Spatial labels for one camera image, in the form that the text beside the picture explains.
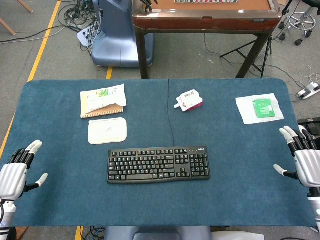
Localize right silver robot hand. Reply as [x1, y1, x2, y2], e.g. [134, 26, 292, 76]
[273, 125, 320, 196]

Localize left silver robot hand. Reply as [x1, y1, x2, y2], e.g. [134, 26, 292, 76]
[0, 139, 49, 201]

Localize black keyboard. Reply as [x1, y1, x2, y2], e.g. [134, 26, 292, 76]
[107, 145, 211, 185]

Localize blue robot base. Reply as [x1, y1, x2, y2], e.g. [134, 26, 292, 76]
[90, 0, 155, 68]

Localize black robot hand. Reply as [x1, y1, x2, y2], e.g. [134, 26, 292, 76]
[139, 0, 159, 13]

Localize green packet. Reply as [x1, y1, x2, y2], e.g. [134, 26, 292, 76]
[252, 98, 277, 119]

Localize white power strip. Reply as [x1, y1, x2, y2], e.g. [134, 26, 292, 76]
[296, 82, 320, 100]

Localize white cloth sheet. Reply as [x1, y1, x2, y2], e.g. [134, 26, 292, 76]
[235, 93, 285, 125]

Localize white rectangular lid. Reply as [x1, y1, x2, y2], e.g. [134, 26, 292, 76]
[87, 117, 128, 146]

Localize brown spiral notebook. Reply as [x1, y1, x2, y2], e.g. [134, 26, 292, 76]
[80, 90, 125, 120]

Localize black folding stand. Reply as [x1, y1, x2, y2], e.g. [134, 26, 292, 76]
[219, 37, 273, 78]

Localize white snack bag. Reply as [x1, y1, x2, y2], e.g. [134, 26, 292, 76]
[82, 83, 128, 114]

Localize white spouted drink pouch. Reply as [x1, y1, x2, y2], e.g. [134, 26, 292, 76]
[173, 89, 204, 113]

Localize chrome stool base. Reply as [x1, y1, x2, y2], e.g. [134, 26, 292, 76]
[278, 0, 317, 47]

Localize blue table mat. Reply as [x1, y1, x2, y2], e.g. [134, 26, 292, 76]
[0, 77, 319, 228]

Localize robot torso base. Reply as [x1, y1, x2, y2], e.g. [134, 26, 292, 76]
[103, 225, 213, 240]

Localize white multi-socket adapter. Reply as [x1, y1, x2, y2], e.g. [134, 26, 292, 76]
[76, 21, 101, 48]

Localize wooden easel leg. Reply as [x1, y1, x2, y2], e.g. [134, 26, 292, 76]
[0, 0, 34, 36]

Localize brown mahjong table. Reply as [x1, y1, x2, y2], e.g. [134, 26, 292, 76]
[131, 0, 282, 79]

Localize row of mahjong tiles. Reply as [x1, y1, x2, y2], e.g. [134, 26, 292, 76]
[174, 0, 239, 4]

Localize black equipment frame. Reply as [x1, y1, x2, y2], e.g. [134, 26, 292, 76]
[296, 118, 320, 141]

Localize black keyboard cable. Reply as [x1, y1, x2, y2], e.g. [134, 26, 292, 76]
[167, 78, 176, 148]

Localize tangled black cables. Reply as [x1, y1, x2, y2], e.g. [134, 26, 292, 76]
[57, 0, 104, 33]

